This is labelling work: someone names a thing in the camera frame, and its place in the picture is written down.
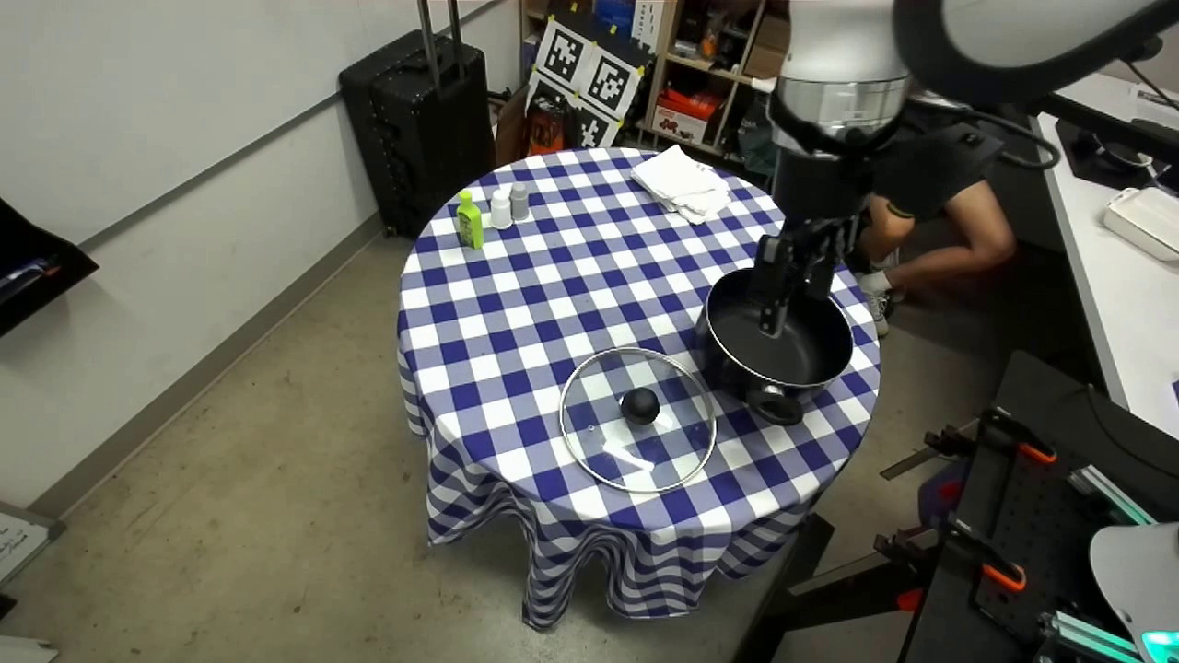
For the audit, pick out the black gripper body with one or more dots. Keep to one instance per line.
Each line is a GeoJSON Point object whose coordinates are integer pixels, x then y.
{"type": "Point", "coordinates": [816, 198]}

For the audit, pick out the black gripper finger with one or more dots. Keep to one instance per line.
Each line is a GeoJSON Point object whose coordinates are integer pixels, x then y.
{"type": "Point", "coordinates": [818, 279]}
{"type": "Point", "coordinates": [777, 295]}

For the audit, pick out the glass pot lid black knob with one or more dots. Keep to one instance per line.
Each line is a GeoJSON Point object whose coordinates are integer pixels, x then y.
{"type": "Point", "coordinates": [639, 418]}

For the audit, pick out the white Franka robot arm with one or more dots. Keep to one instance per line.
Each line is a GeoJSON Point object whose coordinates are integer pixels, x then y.
{"type": "Point", "coordinates": [887, 60]}

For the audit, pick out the black cooking pot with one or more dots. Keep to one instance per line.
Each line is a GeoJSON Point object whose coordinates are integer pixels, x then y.
{"type": "Point", "coordinates": [761, 355]}

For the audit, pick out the dark green bag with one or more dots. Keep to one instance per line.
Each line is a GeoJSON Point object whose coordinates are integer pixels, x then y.
{"type": "Point", "coordinates": [757, 142]}

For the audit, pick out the person in black shirt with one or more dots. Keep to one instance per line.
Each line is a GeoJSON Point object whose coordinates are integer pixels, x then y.
{"type": "Point", "coordinates": [945, 186]}

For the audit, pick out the white folded napkin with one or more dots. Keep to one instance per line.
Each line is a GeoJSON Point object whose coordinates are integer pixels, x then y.
{"type": "Point", "coordinates": [685, 182]}

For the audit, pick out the cardboard box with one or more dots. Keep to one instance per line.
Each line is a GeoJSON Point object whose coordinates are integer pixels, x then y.
{"type": "Point", "coordinates": [767, 48]}

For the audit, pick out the red box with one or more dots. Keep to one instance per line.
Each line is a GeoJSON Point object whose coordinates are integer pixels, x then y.
{"type": "Point", "coordinates": [687, 112]}

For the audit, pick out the wooden storage shelf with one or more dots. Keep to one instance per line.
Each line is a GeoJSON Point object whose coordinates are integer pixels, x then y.
{"type": "Point", "coordinates": [714, 60]}

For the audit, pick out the blue white checkered tablecloth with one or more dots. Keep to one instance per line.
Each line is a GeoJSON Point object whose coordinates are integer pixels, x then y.
{"type": "Point", "coordinates": [530, 343]}

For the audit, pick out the white fiducial marker board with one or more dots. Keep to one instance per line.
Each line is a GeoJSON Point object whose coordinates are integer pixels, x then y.
{"type": "Point", "coordinates": [596, 67]}
{"type": "Point", "coordinates": [559, 115]}

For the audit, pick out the gray shaker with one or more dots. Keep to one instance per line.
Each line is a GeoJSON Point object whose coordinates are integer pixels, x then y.
{"type": "Point", "coordinates": [516, 204]}

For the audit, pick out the white shaker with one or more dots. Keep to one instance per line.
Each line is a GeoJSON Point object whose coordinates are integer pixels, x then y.
{"type": "Point", "coordinates": [498, 207]}

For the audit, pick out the white desk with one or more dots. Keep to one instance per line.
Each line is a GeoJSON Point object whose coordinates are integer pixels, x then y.
{"type": "Point", "coordinates": [1117, 317]}

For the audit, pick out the green plastic bottle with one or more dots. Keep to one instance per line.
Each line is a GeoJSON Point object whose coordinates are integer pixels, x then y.
{"type": "Point", "coordinates": [471, 224]}

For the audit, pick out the white keyboard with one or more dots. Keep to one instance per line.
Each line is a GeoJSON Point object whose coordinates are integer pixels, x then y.
{"type": "Point", "coordinates": [1148, 224]}

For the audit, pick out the black work stand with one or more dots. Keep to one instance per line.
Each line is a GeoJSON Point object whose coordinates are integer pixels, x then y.
{"type": "Point", "coordinates": [1057, 541]}

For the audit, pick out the black suitcase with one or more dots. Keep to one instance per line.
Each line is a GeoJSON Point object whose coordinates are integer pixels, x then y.
{"type": "Point", "coordinates": [417, 115]}

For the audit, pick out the black flat screen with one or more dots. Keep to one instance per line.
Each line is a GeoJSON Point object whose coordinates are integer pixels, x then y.
{"type": "Point", "coordinates": [37, 265]}

